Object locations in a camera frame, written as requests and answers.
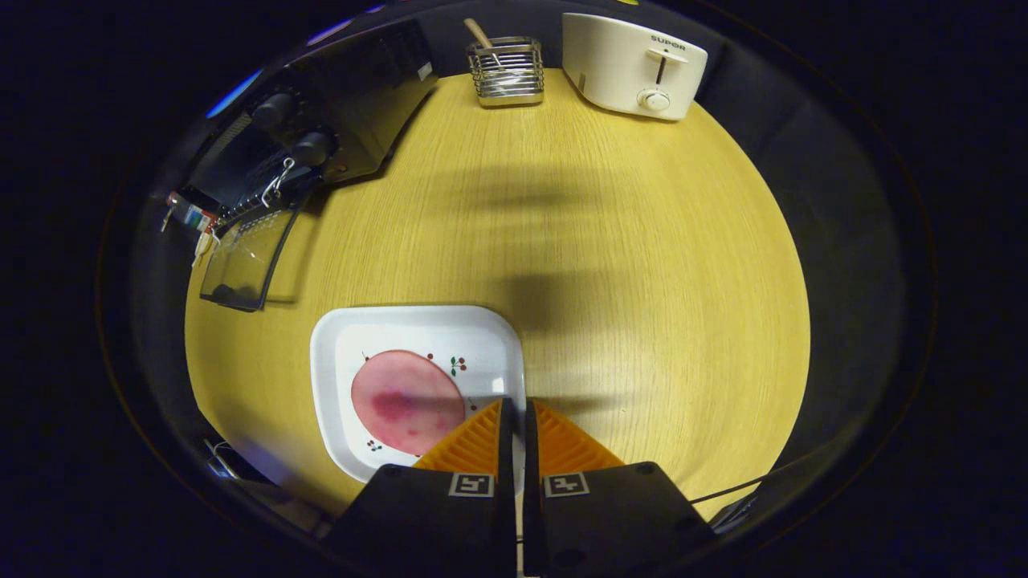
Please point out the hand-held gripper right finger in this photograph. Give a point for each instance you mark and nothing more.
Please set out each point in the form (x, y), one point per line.
(610, 522)

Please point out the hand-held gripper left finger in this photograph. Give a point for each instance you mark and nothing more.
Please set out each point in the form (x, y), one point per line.
(434, 522)

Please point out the pink ham slice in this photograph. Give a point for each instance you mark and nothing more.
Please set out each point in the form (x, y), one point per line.
(405, 401)

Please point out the white square plate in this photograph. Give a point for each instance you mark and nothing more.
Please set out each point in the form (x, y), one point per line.
(482, 337)

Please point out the black toaster oven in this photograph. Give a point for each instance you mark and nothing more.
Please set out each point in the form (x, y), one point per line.
(361, 104)

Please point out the white bread toaster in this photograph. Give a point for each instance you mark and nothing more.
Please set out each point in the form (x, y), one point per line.
(618, 64)

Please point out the small white snack dish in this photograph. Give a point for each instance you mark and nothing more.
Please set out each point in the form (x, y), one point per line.
(202, 245)

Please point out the wooden spoon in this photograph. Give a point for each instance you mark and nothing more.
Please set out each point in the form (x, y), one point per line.
(480, 34)

